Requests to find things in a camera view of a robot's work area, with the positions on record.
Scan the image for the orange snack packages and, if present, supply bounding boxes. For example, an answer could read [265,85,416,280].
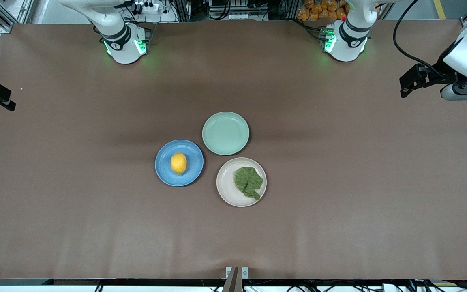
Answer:
[297,0,348,21]

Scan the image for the blue plate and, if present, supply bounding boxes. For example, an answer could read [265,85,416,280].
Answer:
[155,140,204,187]

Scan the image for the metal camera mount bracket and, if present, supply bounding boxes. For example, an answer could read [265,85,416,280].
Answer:
[222,266,249,292]

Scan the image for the green lettuce leaf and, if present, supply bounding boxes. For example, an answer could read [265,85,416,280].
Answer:
[233,167,264,200]

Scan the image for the yellow lemon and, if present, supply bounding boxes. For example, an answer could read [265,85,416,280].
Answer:
[171,152,187,175]

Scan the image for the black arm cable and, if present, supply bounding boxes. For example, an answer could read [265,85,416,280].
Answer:
[393,0,441,70]

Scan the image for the pale green plate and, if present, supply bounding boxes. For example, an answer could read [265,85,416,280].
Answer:
[202,112,250,156]

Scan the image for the white power strip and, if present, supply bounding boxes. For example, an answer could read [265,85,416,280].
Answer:
[130,1,160,13]

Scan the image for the beige plate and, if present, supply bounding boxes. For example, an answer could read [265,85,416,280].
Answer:
[216,157,267,208]

